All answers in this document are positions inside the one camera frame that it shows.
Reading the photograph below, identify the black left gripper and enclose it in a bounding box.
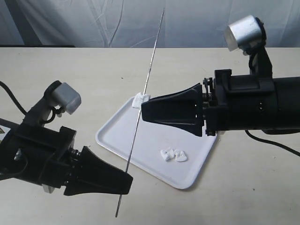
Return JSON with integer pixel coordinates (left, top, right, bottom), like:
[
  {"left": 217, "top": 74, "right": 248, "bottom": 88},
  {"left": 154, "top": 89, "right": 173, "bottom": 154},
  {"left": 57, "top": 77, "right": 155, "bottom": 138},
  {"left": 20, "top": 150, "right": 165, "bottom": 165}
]
[{"left": 0, "top": 125, "right": 133, "bottom": 196}]

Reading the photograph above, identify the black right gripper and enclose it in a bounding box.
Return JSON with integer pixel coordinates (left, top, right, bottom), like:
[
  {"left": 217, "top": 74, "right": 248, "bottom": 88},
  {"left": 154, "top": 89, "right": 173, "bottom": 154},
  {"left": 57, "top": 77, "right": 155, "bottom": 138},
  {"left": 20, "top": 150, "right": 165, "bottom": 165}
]
[{"left": 142, "top": 69, "right": 280, "bottom": 136}]

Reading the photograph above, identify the thin metal skewer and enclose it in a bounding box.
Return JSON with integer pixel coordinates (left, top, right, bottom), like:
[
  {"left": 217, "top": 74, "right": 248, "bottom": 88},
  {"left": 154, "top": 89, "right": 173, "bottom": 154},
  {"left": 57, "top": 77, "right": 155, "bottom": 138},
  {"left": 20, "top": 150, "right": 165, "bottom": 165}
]
[{"left": 115, "top": 7, "right": 165, "bottom": 218}]

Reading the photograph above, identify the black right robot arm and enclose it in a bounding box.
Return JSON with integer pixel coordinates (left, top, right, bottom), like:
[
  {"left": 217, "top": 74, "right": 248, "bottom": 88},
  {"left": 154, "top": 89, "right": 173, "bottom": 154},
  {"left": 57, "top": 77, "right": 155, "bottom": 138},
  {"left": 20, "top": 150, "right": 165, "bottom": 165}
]
[{"left": 142, "top": 69, "right": 300, "bottom": 137}]

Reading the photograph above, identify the white plastic tray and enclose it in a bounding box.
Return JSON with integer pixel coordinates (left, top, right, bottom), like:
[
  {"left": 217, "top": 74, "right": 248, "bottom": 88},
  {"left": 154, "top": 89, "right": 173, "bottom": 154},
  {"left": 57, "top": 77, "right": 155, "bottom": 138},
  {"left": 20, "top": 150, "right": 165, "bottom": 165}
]
[{"left": 95, "top": 97, "right": 216, "bottom": 189}]

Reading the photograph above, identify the white backdrop curtain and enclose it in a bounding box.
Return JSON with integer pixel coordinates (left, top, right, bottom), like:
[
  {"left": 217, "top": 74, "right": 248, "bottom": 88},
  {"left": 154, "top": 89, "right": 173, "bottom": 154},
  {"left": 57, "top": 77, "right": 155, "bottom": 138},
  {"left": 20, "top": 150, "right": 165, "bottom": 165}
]
[{"left": 0, "top": 0, "right": 300, "bottom": 48}]

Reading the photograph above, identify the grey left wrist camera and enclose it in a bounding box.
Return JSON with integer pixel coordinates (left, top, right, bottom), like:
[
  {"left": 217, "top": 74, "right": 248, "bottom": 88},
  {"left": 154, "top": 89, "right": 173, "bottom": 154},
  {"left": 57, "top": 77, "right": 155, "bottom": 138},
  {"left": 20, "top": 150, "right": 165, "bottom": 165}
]
[{"left": 44, "top": 80, "right": 82, "bottom": 115}]

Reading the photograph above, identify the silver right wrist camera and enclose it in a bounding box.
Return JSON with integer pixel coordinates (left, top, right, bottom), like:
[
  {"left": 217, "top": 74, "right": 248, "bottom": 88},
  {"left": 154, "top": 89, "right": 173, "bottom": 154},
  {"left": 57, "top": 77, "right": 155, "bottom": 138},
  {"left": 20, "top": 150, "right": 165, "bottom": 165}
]
[{"left": 224, "top": 15, "right": 267, "bottom": 52}]

